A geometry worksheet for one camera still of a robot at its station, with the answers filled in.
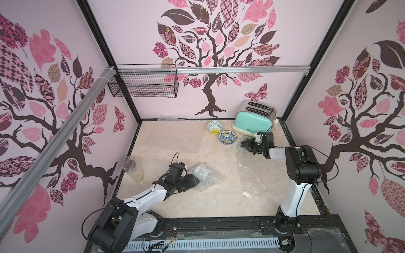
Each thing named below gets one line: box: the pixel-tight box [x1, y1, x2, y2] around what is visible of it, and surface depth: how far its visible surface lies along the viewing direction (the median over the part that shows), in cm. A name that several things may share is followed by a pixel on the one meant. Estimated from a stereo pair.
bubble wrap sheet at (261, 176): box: [234, 151, 290, 199], surface depth 92 cm
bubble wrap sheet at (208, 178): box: [189, 163, 227, 193], surface depth 87 cm
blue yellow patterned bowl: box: [218, 130, 237, 146], surface depth 109 cm
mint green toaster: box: [232, 100, 277, 135], surface depth 105 cm
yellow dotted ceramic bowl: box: [206, 121, 224, 135], surface depth 116 cm
